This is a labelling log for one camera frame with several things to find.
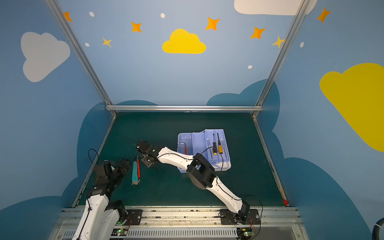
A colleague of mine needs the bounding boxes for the red handle pliers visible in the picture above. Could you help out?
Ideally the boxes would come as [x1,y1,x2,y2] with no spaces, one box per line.
[136,156,141,182]

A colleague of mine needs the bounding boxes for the teal utility knife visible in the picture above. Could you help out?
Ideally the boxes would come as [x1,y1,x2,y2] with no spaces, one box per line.
[132,161,139,185]

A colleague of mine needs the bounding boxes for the white purple tool box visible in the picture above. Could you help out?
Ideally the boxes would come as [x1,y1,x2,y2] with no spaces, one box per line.
[177,129,232,172]

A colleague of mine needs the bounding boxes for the black yellow screwdriver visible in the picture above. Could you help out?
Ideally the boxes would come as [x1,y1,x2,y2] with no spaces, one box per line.
[213,134,218,155]

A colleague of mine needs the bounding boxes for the amber handle screwdriver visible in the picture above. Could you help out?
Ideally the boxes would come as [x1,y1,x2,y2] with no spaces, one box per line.
[217,134,223,155]

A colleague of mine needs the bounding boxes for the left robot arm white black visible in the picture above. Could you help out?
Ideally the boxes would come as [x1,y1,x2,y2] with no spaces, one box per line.
[73,160,132,240]

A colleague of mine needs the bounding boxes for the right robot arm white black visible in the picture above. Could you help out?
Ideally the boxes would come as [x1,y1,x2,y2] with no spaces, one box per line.
[136,140,250,224]

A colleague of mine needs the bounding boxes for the left controller board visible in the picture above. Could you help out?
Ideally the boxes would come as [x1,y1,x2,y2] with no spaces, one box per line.
[111,229,129,237]

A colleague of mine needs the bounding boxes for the controller board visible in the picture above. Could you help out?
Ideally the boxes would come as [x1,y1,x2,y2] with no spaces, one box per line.
[111,229,129,237]
[236,228,256,240]

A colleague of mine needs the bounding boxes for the right controller board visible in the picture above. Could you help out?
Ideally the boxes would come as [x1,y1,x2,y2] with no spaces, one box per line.
[236,228,256,240]

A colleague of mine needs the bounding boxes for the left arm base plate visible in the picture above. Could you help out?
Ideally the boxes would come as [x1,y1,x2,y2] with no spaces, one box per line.
[117,209,143,226]

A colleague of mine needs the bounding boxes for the aluminium frame crossbar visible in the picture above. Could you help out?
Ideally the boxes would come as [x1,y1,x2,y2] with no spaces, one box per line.
[106,105,263,112]

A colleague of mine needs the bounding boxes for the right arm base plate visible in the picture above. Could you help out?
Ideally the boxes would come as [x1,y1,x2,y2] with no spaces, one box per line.
[219,209,261,225]

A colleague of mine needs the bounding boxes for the left aluminium frame post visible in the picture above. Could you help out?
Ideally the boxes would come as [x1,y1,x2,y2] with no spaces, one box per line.
[45,0,113,107]

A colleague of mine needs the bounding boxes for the aluminium frame post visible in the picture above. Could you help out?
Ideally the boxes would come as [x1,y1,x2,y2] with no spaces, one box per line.
[45,0,113,107]
[252,0,311,120]

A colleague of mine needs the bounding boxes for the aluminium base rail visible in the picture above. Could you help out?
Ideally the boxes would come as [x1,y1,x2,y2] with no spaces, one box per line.
[47,205,310,240]

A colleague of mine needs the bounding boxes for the right aluminium frame post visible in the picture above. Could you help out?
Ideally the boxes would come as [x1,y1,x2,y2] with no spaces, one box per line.
[252,0,311,120]

